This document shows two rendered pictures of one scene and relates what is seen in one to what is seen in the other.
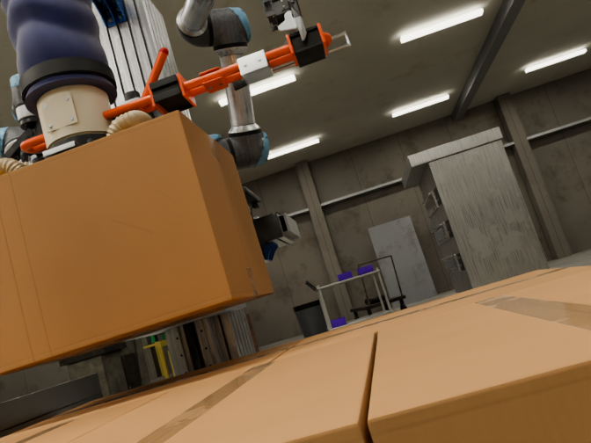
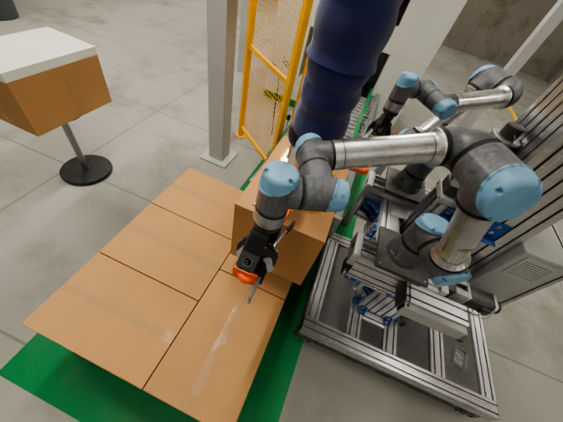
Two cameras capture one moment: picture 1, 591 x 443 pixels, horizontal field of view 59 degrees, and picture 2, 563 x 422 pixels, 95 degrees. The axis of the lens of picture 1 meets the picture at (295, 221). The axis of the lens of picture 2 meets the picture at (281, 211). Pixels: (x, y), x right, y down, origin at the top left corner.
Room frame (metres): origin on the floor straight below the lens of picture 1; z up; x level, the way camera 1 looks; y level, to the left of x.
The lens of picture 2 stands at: (1.20, -0.51, 1.88)
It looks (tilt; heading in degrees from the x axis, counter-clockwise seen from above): 49 degrees down; 91
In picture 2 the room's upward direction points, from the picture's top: 17 degrees clockwise
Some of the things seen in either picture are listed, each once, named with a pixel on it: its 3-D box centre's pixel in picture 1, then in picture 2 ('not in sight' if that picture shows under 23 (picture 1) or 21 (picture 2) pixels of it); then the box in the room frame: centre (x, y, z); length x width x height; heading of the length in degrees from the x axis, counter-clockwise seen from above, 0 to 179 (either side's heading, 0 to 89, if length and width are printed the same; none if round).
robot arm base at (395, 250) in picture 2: not in sight; (410, 247); (1.74, 0.22, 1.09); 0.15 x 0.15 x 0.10
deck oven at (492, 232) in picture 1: (469, 223); not in sight; (7.73, -2.45, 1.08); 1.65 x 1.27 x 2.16; 174
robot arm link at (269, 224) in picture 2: not in sight; (268, 213); (1.17, -0.13, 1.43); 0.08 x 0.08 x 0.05
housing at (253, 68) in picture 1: (255, 68); not in sight; (1.18, -0.01, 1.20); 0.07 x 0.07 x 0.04; 84
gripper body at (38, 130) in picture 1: (38, 139); (384, 122); (1.51, 0.69, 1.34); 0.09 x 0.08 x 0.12; 84
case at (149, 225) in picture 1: (117, 252); (291, 206); (1.23, 0.43, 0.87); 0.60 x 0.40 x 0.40; 83
